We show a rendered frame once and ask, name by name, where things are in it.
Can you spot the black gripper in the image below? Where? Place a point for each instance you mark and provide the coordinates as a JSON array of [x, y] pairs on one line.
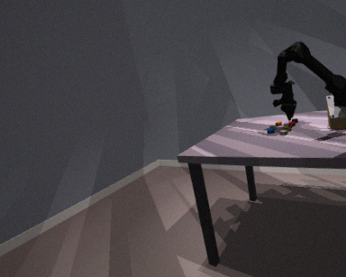
[[289, 106]]

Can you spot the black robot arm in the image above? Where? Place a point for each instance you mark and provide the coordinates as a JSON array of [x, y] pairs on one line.
[[299, 53]]

